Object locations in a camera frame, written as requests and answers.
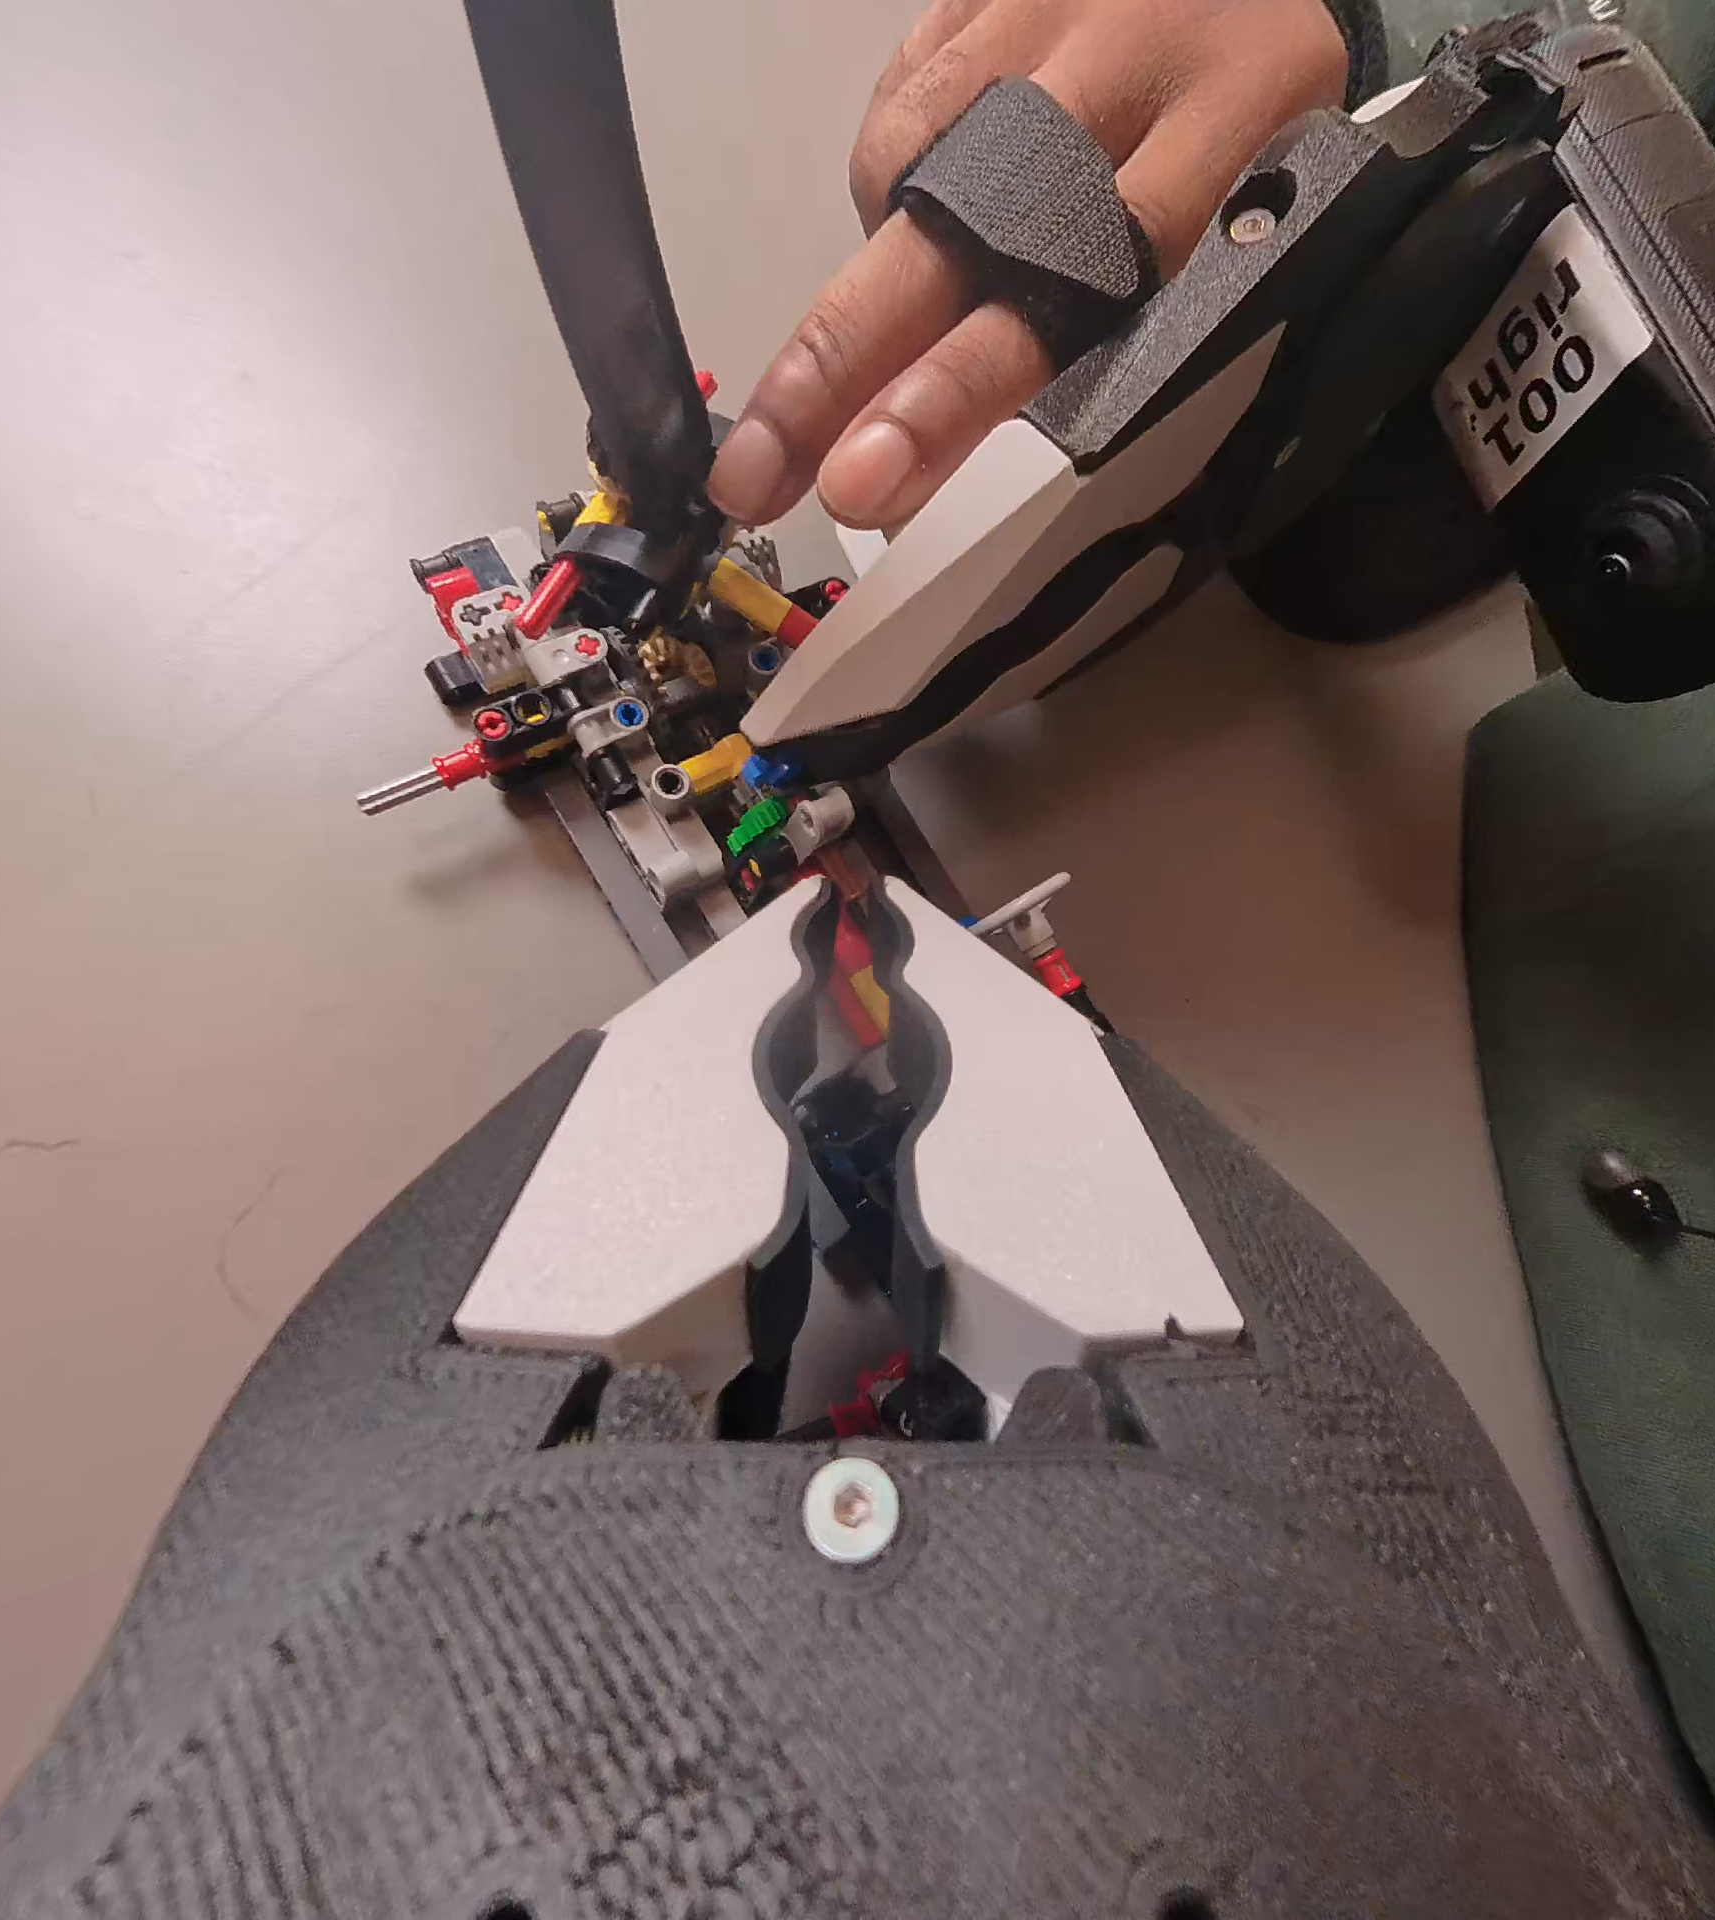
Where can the lego car chassis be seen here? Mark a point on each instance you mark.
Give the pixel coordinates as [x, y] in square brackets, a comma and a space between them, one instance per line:
[670, 841]

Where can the green shirt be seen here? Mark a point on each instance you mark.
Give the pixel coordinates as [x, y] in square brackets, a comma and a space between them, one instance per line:
[1669, 900]

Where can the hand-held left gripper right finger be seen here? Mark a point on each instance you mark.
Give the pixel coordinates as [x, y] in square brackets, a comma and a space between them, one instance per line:
[1068, 1185]

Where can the person's right hand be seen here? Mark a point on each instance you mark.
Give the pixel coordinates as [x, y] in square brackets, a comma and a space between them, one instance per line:
[1203, 77]

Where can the long black lego strip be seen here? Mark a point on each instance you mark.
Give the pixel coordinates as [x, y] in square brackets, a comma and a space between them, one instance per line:
[572, 226]

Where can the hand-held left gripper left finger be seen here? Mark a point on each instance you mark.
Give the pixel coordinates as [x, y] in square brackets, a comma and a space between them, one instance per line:
[618, 1199]

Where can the small black lapel microphone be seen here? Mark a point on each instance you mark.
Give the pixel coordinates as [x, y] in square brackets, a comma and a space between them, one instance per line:
[1634, 1192]

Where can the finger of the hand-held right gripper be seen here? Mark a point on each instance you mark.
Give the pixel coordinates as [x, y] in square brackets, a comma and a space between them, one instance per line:
[1097, 629]
[947, 572]

